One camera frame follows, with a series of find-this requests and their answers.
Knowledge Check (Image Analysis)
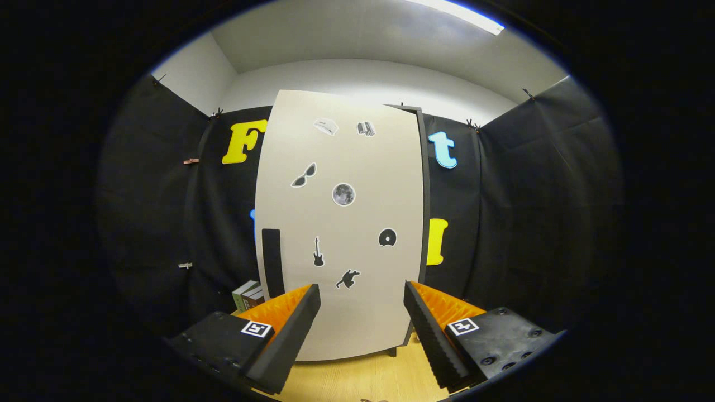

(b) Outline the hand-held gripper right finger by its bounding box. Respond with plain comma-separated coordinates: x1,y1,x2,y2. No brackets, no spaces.
403,281,559,393

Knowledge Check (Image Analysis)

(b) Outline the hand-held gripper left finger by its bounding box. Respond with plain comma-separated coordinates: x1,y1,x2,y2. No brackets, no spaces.
168,284,322,396

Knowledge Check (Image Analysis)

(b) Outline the black door handle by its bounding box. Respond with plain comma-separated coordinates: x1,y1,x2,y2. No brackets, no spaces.
261,228,285,298

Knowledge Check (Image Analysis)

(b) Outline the beige cabinet door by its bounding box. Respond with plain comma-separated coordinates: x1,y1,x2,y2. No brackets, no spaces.
255,89,425,362

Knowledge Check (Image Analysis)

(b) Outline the pale green book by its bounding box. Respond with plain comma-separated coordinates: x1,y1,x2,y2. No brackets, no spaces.
232,280,260,312

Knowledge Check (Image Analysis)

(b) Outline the black backdrop cloth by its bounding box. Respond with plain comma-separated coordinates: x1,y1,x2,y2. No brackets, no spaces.
95,73,623,341

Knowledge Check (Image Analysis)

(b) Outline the grey cabinet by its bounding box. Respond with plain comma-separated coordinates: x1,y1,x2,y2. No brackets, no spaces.
385,104,431,358

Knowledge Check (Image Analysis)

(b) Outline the long ceiling light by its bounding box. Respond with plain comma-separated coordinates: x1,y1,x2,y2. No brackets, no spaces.
405,0,505,36

